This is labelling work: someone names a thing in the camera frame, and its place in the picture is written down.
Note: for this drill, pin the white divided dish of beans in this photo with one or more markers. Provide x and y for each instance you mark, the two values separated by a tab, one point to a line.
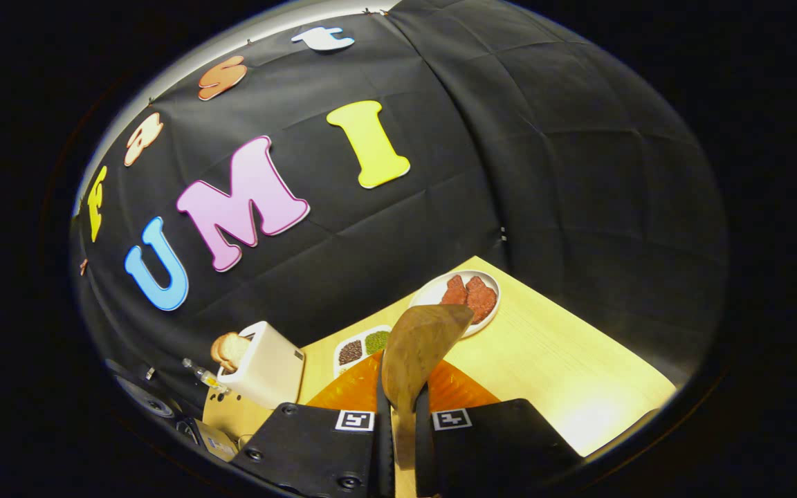
350	353

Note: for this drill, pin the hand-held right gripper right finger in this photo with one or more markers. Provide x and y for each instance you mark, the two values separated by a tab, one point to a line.
495	449

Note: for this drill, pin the toasted bread slice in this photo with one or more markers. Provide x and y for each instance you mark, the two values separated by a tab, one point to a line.
232	349

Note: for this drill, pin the wooden spoon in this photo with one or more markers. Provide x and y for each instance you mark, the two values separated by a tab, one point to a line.
419	353

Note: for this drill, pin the red meat piece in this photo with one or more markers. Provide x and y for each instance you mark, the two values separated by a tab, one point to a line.
454	292
483	299

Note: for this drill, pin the white toaster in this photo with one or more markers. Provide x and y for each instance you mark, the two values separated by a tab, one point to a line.
270	373

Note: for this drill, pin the black backdrop cloth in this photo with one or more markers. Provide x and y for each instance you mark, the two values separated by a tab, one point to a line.
544	173

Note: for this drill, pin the black silver rice cooker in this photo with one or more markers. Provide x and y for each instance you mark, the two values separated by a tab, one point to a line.
146	398

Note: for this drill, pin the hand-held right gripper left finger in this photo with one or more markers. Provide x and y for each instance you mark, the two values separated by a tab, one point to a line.
315	449

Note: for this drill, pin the glass bottle with yellow label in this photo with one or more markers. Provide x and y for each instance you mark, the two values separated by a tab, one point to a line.
205	377

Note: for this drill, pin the white round plate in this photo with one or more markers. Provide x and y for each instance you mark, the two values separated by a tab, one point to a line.
429	294

